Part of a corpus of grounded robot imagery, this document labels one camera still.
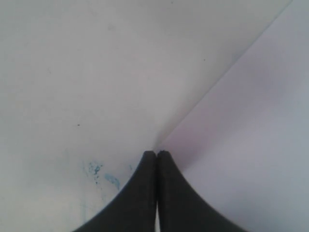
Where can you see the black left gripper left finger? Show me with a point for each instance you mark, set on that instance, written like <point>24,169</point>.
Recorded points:
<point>134,207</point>

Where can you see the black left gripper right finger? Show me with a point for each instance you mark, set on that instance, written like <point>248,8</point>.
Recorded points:
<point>180,208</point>

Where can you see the white paper sheet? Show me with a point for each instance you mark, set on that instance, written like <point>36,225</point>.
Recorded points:
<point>244,148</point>

